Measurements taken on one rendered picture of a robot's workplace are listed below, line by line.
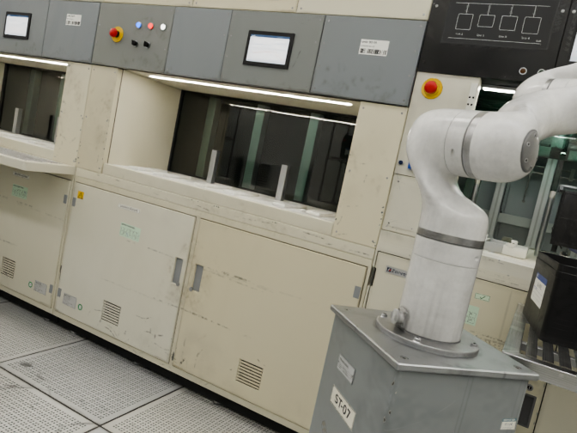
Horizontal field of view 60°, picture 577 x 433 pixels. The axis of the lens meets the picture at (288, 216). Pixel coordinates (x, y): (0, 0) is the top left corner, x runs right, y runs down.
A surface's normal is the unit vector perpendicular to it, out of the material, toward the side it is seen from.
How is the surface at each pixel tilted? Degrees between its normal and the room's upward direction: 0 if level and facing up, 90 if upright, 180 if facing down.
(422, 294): 90
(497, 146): 96
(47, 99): 90
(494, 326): 90
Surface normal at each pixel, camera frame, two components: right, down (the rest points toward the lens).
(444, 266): -0.25, 0.05
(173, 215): -0.46, 0.00
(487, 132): -0.65, -0.33
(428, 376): 0.29, 0.16
